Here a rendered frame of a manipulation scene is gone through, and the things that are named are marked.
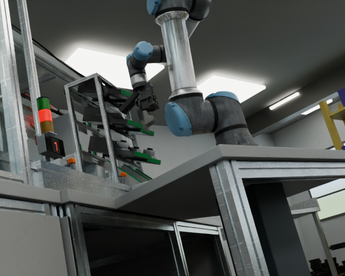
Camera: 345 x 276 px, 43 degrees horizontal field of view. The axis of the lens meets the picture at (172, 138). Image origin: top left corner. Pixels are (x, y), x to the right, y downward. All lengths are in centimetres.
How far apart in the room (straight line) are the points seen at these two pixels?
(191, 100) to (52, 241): 68
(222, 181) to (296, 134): 879
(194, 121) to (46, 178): 53
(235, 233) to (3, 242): 46
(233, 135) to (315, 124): 811
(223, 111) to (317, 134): 806
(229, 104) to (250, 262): 68
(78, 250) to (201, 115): 63
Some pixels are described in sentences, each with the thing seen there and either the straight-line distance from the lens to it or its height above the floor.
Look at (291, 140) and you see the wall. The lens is 980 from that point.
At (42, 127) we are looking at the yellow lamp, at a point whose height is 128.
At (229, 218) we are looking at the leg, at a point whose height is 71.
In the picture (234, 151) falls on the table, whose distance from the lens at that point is 97.
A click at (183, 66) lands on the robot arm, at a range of 146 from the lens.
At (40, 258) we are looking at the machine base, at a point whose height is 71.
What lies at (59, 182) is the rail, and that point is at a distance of 117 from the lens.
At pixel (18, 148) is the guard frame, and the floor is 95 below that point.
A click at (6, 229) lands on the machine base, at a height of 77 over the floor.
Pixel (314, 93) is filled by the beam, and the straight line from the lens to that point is 773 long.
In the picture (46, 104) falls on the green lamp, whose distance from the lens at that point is 182.
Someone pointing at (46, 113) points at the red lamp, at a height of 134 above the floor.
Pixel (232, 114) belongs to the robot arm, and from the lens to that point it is 147.
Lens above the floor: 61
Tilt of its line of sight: 18 degrees up
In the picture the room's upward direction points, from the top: 14 degrees counter-clockwise
